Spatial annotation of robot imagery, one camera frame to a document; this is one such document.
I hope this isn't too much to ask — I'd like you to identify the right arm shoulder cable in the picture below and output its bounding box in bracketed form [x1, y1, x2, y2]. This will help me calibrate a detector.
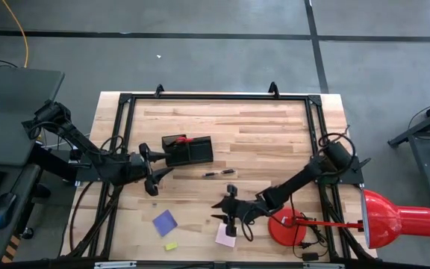
[317, 132, 357, 176]

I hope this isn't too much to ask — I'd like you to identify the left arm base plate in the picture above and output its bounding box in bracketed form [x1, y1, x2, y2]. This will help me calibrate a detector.
[73, 164, 108, 184]

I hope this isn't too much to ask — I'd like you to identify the thick black floor cable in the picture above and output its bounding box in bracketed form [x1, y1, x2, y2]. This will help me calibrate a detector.
[68, 181, 96, 252]

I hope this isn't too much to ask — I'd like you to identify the yellow cable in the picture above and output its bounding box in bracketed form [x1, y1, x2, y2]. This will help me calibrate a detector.
[1, 0, 30, 69]

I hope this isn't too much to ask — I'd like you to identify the silver metal bracket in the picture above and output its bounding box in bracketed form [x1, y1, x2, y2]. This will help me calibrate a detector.
[93, 261, 137, 269]
[302, 262, 346, 269]

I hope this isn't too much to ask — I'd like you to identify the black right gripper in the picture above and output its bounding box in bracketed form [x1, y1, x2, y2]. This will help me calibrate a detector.
[210, 185, 270, 237]

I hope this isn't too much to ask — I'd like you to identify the black pen clear barrel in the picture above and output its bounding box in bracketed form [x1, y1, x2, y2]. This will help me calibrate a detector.
[201, 169, 236, 178]

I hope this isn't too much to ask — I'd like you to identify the black aluminium table frame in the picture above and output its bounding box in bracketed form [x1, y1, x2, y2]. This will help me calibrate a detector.
[60, 92, 378, 269]

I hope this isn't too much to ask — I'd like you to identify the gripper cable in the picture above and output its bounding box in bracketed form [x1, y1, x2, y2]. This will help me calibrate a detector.
[99, 134, 125, 158]
[240, 194, 294, 243]

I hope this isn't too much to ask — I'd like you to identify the purple sticky note pad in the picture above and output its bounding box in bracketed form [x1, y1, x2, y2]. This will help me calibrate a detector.
[152, 209, 179, 238]

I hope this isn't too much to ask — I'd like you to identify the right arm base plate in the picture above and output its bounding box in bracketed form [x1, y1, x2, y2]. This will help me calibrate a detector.
[311, 156, 365, 186]

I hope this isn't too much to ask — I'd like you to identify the black lamp power cord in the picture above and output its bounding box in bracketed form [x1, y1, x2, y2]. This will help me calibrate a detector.
[290, 211, 331, 262]

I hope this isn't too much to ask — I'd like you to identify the black computer mouse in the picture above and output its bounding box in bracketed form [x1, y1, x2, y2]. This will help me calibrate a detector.
[0, 191, 19, 230]

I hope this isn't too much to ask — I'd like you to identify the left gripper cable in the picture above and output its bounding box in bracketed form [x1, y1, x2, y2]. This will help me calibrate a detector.
[99, 134, 125, 158]

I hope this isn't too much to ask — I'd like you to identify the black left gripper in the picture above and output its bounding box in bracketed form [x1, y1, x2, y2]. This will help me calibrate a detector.
[128, 143, 175, 197]

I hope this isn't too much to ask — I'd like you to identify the dark grey side desk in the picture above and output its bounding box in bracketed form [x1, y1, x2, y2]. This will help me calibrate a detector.
[0, 66, 66, 168]

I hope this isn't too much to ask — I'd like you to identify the red desk lamp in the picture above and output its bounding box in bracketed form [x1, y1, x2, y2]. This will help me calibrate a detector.
[267, 188, 430, 250]

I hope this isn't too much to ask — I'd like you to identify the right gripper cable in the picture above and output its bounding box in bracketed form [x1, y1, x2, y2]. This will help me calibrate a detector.
[240, 194, 294, 243]

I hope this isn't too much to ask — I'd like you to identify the grey computer desk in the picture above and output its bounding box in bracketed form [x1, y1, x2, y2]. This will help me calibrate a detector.
[0, 164, 43, 262]

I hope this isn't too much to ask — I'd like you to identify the black mesh desk organizer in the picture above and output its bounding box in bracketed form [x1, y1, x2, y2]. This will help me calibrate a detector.
[161, 134, 214, 168]

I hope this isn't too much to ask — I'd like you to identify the pink sticky note pad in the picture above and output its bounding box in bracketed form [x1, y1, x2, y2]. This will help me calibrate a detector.
[214, 223, 238, 248]

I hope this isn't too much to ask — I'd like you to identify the yellow black hazard strip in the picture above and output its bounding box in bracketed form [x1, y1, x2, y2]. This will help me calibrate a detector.
[0, 233, 22, 265]

